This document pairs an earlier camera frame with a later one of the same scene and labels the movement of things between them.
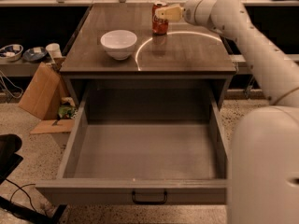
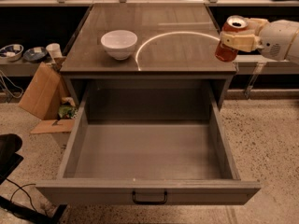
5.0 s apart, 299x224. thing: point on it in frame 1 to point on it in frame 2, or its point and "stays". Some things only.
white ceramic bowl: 119,44 stays
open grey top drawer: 143,147 stays
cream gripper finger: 170,13 to 246,41
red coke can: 160,27 to 233,23
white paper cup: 53,49 stays
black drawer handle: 149,203 stays
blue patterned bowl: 11,52 stays
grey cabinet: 189,51 stays
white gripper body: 189,13 to 277,39
